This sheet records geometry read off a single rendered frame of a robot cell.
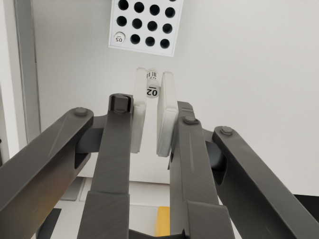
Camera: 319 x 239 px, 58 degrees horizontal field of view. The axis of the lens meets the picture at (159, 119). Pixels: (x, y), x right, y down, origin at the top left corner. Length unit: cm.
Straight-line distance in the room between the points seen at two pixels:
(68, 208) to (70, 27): 28
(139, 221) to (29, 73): 27
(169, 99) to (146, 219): 34
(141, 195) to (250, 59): 29
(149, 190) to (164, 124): 39
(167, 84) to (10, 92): 18
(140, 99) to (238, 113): 33
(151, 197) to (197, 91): 20
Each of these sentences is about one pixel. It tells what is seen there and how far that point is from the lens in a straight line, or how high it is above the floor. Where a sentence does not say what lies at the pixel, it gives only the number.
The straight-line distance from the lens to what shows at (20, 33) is 33.
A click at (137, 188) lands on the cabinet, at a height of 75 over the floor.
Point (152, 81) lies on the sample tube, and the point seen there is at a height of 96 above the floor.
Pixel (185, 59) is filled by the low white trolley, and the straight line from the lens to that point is 42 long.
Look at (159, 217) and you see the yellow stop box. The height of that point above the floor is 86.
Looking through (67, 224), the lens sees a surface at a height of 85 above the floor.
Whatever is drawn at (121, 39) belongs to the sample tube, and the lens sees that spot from 36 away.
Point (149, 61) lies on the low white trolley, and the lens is 42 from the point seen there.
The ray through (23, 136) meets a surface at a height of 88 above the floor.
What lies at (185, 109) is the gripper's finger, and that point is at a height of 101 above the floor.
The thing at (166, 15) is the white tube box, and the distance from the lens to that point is 40.
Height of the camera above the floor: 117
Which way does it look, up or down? 64 degrees down
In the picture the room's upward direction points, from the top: 177 degrees clockwise
